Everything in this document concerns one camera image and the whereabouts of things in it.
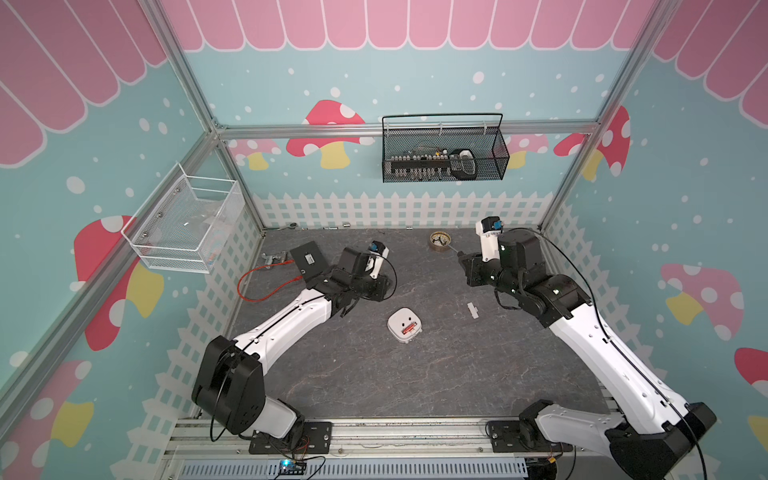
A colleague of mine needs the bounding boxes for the white battery cover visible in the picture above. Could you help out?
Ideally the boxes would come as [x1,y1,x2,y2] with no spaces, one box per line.
[467,303,479,319]

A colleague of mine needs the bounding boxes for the white square alarm clock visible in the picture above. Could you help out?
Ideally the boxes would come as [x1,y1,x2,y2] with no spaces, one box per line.
[387,308,423,344]

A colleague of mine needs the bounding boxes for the black yellow screwdriver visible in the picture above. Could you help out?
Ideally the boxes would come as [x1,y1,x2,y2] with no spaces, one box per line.
[445,239,462,255]

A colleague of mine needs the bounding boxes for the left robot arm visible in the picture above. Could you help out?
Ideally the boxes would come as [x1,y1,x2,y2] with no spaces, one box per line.
[191,241,396,449]

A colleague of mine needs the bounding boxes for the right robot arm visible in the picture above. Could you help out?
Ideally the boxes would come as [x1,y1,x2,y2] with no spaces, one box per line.
[458,228,717,479]

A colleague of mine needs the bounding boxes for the brown tape roll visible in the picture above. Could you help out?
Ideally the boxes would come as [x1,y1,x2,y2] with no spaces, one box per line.
[428,231,452,253]

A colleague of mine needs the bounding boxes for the black box device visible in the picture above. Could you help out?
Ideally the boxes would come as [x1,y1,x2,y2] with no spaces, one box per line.
[289,241,330,283]

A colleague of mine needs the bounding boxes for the black socket bit set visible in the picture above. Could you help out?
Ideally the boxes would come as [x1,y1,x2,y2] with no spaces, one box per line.
[383,152,463,181]

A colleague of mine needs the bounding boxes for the small green circuit board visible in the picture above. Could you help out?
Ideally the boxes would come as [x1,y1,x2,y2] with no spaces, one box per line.
[276,459,307,478]

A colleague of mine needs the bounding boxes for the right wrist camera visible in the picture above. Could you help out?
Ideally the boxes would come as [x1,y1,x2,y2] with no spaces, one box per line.
[475,216,503,262]

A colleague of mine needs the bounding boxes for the red cable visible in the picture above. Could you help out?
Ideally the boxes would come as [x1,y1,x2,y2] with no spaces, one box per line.
[236,261,304,303]

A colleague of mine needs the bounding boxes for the metal clamp bracket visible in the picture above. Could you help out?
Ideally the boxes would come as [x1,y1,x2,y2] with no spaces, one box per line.
[261,251,289,269]

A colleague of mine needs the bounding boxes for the black wire mesh basket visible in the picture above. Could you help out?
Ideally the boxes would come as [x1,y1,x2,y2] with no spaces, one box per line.
[381,113,510,183]

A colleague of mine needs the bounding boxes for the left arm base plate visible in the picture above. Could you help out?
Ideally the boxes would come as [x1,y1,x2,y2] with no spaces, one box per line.
[248,421,334,456]

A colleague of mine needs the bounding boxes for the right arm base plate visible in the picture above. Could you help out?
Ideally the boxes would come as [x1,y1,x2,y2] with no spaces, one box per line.
[485,420,573,458]

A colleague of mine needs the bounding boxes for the white wire mesh basket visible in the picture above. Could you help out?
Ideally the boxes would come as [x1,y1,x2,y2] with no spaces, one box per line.
[121,164,245,274]

